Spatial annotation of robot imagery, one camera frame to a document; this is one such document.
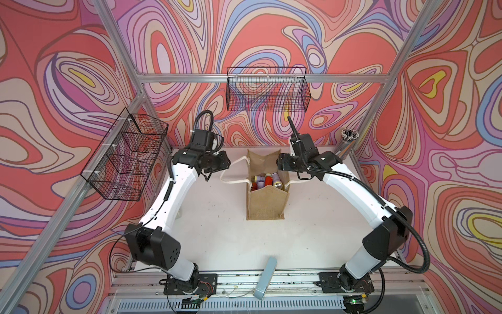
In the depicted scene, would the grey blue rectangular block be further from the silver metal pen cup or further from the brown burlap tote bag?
the silver metal pen cup

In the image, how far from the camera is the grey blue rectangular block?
70cm

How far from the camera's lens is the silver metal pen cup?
1.03 m

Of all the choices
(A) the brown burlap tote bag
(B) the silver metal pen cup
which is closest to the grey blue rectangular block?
(A) the brown burlap tote bag

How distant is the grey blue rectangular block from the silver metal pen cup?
71 centimetres
